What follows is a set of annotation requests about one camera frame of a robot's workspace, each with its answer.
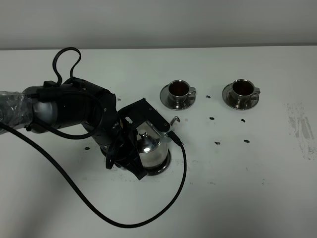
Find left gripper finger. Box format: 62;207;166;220
123;156;147;179

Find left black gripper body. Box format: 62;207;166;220
93;121;139;170

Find stainless steel teapot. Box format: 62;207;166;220
137;122;171;169

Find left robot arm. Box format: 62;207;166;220
0;78;147;179

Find steel teapot saucer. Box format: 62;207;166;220
146;150;171;176

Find left steel cup saucer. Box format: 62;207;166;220
160;85;196;111

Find steel cup saucer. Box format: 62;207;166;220
222;84;260;110
160;85;196;111

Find left steel teacup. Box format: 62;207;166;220
167;80;196;102

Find steel teacup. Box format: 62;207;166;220
167;80;196;102
231;79;261;101

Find right steel cup saucer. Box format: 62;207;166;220
222;84;260;110

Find right steel teacup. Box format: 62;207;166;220
231;79;261;101

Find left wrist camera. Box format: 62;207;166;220
118;98;171;138

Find left black camera cable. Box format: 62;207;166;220
0;47;187;229

